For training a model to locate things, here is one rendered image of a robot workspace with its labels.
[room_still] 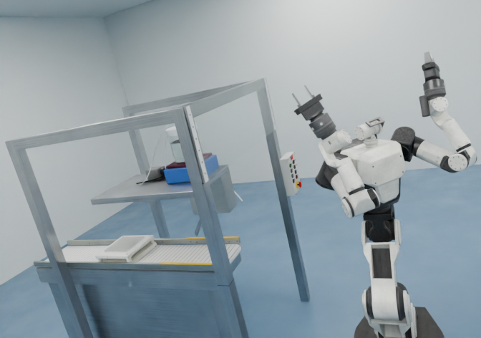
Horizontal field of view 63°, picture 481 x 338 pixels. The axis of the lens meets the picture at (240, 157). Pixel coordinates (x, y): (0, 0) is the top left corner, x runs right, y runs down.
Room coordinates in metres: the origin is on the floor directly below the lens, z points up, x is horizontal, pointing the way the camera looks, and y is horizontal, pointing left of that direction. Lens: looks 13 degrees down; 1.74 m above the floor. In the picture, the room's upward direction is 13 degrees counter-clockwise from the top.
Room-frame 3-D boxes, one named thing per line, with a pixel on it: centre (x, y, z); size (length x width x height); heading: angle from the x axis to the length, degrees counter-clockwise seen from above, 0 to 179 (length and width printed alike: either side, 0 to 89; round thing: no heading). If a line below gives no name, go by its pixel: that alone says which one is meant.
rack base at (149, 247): (2.16, 0.77, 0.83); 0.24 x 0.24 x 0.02; 63
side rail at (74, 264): (2.03, 0.82, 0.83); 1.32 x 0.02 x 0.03; 64
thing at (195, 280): (2.16, 0.77, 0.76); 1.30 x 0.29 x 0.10; 64
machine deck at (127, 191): (1.98, 0.43, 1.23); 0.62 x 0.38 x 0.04; 64
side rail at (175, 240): (2.27, 0.70, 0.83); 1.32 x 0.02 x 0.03; 64
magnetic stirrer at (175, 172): (1.94, 0.25, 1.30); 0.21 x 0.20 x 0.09; 154
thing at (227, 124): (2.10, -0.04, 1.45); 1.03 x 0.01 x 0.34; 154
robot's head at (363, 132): (1.76, -0.60, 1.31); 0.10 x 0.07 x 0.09; 111
